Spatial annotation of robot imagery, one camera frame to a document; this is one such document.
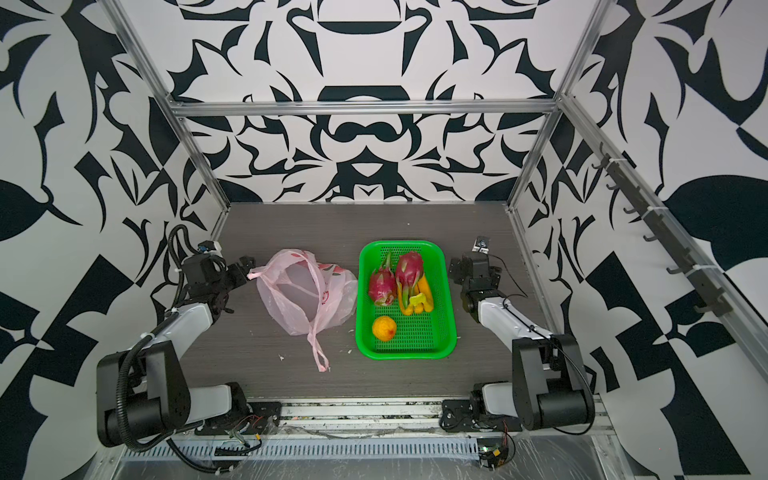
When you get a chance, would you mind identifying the yellow banana bunch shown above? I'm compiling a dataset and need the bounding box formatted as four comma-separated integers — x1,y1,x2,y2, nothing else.
397,276,434,316

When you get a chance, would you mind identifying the pink dragon fruit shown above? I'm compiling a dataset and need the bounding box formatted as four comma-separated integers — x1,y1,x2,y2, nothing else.
395,251,424,307
368,253,397,307

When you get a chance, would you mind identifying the green plastic basket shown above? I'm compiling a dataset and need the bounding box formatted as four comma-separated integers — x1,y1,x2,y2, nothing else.
355,240,457,360

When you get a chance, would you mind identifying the pink plastic bag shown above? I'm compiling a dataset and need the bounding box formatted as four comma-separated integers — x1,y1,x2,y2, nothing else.
246,249,358,372

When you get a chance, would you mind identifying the orange yellow fruit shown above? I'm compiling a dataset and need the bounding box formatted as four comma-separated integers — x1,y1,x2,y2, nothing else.
372,316,397,342

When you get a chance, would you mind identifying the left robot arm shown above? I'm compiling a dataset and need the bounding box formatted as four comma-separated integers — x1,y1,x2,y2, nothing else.
96,250,255,452

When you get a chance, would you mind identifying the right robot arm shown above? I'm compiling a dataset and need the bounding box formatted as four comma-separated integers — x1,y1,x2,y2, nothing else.
448,251,596,435

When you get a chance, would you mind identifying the small circuit board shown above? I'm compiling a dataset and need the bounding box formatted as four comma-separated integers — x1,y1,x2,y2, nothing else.
478,435,517,470

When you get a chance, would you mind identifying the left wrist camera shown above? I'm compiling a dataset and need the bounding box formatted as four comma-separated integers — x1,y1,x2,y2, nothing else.
197,240,221,256

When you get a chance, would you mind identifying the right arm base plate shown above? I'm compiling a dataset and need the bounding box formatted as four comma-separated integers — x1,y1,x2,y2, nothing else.
438,399,480,433

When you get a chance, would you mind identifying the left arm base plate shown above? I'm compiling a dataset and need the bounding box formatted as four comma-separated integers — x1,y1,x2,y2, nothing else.
194,401,283,436

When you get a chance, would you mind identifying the aluminium front rail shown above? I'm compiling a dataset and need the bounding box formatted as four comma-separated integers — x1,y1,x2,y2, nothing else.
101,394,616,442

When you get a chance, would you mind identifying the black left base cable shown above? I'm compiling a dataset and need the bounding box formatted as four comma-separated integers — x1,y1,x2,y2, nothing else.
165,419,263,475

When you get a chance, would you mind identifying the white slotted cable duct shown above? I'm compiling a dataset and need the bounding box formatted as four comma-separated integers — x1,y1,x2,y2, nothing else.
119,437,481,462

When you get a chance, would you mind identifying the black wall hook rail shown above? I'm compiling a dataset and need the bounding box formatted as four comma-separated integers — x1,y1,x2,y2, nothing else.
595,146,734,317

